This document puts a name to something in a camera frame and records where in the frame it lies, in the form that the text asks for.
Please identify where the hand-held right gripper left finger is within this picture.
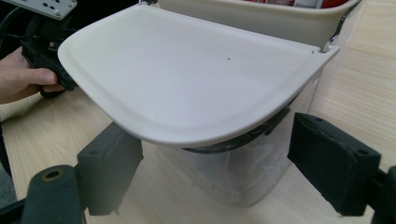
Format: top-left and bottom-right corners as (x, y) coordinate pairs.
(76, 121), (145, 217)

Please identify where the black cable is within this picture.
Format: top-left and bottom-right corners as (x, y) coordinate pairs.
(0, 7), (24, 43)

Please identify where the red packet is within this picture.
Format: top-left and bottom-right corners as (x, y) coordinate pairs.
(320, 0), (350, 9)
(245, 0), (296, 7)

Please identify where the translucent plastic bin body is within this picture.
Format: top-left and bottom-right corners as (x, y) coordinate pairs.
(57, 0), (364, 208)

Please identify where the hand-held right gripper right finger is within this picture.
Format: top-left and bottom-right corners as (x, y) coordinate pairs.
(287, 112), (383, 217)

